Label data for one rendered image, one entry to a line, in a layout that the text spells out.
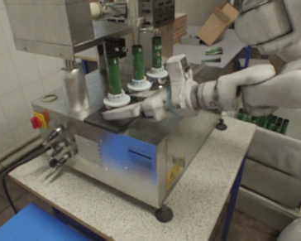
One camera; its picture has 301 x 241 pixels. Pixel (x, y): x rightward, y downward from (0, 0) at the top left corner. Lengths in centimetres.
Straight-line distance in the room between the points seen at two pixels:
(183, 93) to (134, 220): 42
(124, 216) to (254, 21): 61
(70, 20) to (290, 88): 50
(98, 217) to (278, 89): 60
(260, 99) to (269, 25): 14
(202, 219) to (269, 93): 45
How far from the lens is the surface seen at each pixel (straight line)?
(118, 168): 72
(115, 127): 63
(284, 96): 45
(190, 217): 78
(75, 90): 73
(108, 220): 78
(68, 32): 66
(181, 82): 52
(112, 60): 62
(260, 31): 52
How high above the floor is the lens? 137
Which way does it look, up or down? 32 degrees down
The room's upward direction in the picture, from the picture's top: 2 degrees counter-clockwise
